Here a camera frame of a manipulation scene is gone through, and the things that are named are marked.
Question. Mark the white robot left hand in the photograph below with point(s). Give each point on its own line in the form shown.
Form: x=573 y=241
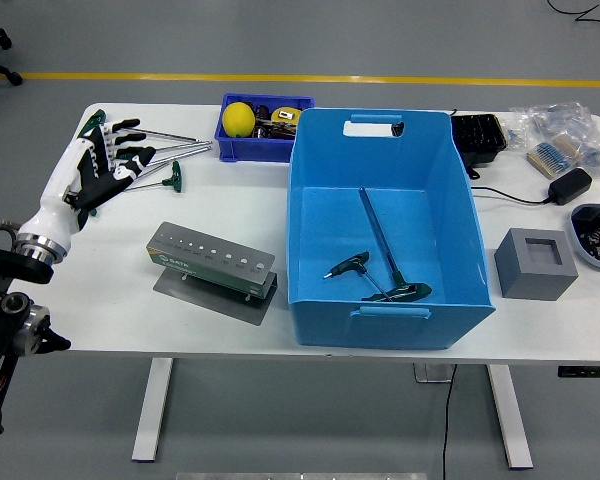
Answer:
x=75 y=175

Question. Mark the grey SATA tool stand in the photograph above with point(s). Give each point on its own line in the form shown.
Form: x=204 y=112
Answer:
x=215 y=272

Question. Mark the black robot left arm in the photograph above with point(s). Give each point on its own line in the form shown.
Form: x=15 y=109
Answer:
x=5 y=280

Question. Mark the large light blue plastic box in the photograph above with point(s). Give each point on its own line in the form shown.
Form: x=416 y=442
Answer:
x=340 y=225

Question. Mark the yellow ball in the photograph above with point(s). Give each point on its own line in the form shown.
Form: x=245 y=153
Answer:
x=238 y=120

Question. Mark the small dark blue bin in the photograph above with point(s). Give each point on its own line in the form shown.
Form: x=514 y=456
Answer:
x=250 y=147

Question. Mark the black metal parts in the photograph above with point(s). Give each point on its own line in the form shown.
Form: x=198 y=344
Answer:
x=275 y=131

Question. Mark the yellow black tape measure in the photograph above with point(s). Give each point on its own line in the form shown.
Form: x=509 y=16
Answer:
x=285 y=115

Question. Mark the white table leg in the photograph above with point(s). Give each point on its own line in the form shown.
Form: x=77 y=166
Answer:
x=510 y=415
x=152 y=410

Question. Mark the black plastic tray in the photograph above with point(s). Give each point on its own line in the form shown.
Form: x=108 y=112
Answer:
x=477 y=135

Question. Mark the grey cube with square recess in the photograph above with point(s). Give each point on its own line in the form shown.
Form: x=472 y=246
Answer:
x=517 y=270

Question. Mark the taped resistor strip bundle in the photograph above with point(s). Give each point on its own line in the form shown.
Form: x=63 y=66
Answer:
x=550 y=155

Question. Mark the clear plastic component bags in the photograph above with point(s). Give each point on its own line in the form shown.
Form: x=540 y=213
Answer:
x=555 y=117

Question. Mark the black power adapter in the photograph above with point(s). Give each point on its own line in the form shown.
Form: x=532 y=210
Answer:
x=570 y=185

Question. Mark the grey-blue bowl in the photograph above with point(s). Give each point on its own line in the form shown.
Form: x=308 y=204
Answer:
x=577 y=240

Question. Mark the black table control panel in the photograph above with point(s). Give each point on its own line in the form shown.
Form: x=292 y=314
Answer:
x=587 y=371

